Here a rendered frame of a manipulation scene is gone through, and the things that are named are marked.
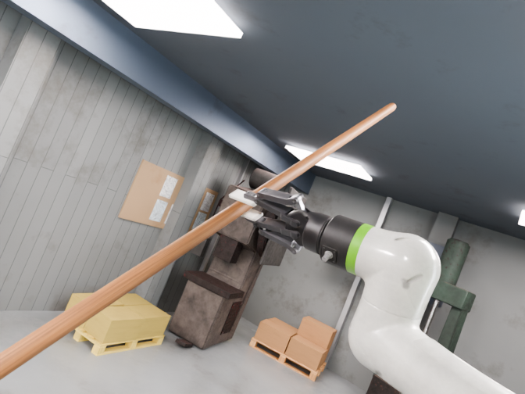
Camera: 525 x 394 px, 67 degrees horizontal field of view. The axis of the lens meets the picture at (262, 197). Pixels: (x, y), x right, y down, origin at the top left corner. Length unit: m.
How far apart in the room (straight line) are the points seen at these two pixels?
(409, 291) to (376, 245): 0.09
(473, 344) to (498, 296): 0.79
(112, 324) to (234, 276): 2.11
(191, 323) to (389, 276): 5.20
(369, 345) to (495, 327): 6.36
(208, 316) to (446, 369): 5.14
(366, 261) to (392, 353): 0.14
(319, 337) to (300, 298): 1.09
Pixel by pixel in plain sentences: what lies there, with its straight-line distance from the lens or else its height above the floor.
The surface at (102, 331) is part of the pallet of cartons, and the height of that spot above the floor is 0.23.
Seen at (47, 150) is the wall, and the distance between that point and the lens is 4.68.
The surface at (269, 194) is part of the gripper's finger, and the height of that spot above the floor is 1.99.
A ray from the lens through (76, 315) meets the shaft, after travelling 0.67.
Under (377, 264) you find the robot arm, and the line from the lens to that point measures 0.68.
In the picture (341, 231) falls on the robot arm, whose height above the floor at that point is 1.97.
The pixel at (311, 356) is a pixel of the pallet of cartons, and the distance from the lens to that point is 6.54.
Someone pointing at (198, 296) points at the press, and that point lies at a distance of 5.72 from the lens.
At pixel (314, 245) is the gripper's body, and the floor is 1.93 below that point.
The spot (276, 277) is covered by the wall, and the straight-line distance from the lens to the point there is 7.91.
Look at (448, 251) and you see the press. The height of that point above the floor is 2.53.
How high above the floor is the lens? 1.94
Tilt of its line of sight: 3 degrees up
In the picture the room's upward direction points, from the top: 22 degrees clockwise
